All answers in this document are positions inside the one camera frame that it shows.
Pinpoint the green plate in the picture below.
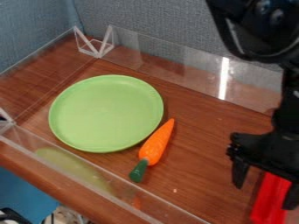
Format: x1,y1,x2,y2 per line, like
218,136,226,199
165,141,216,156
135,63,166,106
49,74,165,153

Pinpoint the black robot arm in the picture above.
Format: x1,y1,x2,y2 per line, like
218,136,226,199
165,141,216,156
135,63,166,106
206,0,299,210

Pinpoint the clear acrylic back wall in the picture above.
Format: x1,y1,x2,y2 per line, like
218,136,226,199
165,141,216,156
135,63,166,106
74,26,282,115

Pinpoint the clear acrylic front wall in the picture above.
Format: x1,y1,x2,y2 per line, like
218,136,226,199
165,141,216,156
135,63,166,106
0,108,210,224

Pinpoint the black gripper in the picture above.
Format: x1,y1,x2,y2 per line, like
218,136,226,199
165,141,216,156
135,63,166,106
228,131,299,210

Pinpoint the clear acrylic wall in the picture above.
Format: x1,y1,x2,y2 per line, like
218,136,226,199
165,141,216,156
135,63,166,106
74,26,282,115
0,26,86,97
0,108,210,224

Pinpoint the orange toy carrot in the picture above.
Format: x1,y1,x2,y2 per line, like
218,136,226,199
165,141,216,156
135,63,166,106
129,118,176,183

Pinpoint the clear acrylic left wall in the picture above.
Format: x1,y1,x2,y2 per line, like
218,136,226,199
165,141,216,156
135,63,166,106
0,26,86,97

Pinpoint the red plastic block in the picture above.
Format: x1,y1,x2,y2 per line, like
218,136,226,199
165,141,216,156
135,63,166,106
250,172,292,224

